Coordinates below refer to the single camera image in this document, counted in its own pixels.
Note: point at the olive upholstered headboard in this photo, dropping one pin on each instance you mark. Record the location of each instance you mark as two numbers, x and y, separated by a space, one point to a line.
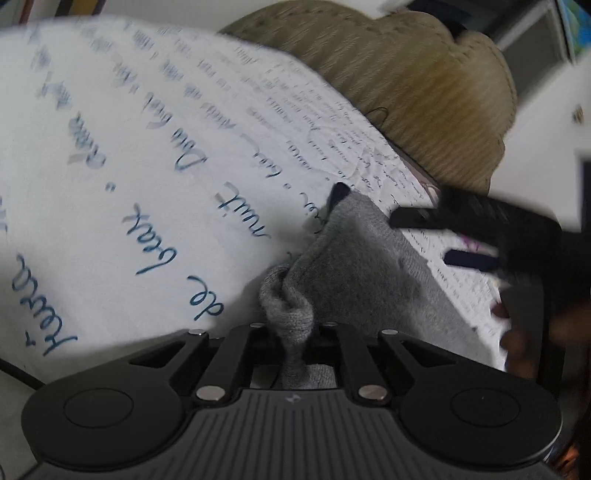
446 100

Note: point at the window with grey frame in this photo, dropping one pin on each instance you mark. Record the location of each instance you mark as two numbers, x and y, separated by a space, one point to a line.
530 35

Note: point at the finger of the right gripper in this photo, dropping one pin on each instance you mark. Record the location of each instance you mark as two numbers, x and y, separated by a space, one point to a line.
423 218
471 260

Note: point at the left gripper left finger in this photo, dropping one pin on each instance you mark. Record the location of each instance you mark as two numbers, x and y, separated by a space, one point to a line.
203 368

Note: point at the white bedsheet with blue script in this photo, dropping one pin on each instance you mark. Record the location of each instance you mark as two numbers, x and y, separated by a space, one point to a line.
150 175

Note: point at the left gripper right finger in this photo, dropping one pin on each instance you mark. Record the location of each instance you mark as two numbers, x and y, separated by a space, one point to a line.
380 368

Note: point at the grey knit sweater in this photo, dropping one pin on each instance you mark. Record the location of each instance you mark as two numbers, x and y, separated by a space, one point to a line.
359 272

